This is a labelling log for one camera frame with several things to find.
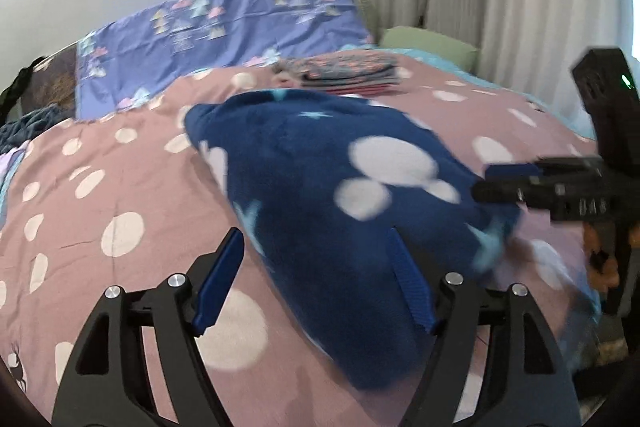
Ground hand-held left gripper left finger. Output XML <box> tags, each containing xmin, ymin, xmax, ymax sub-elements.
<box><xmin>52</xmin><ymin>229</ymin><xmax>246</xmax><ymax>427</ymax></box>

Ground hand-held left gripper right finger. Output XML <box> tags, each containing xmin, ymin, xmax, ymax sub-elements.
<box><xmin>387</xmin><ymin>229</ymin><xmax>583</xmax><ymax>427</ymax></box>

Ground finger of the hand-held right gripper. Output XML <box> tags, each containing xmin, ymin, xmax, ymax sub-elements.
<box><xmin>484</xmin><ymin>158</ymin><xmax>601</xmax><ymax>188</ymax></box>
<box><xmin>472</xmin><ymin>179</ymin><xmax>556</xmax><ymax>214</ymax></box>

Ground navy fleece garment white print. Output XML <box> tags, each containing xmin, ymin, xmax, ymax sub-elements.
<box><xmin>184</xmin><ymin>88</ymin><xmax>526</xmax><ymax>392</ymax></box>

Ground stack of folded clothes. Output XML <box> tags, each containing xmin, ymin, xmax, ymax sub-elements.
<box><xmin>272</xmin><ymin>49</ymin><xmax>405</xmax><ymax>96</ymax></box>

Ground person's right hand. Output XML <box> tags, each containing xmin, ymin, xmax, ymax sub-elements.
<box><xmin>582</xmin><ymin>227</ymin><xmax>621</xmax><ymax>293</ymax></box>

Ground pink polka dot bedspread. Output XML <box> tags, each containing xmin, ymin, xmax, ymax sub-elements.
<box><xmin>0</xmin><ymin>52</ymin><xmax>606</xmax><ymax>427</ymax></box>

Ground green pillow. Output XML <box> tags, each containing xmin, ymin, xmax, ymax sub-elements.
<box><xmin>378</xmin><ymin>26</ymin><xmax>482</xmax><ymax>68</ymax></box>

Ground blue knit blanket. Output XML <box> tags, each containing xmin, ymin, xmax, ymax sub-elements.
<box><xmin>0</xmin><ymin>106</ymin><xmax>77</xmax><ymax>155</ymax></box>

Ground purple printed pillow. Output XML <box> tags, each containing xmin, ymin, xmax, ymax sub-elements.
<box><xmin>75</xmin><ymin>0</ymin><xmax>376</xmax><ymax>120</ymax></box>

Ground dark brown board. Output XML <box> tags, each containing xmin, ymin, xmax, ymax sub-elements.
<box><xmin>30</xmin><ymin>48</ymin><xmax>80</xmax><ymax>120</ymax></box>

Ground black bag strap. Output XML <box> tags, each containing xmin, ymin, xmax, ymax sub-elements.
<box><xmin>0</xmin><ymin>56</ymin><xmax>47</xmax><ymax>108</ymax></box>

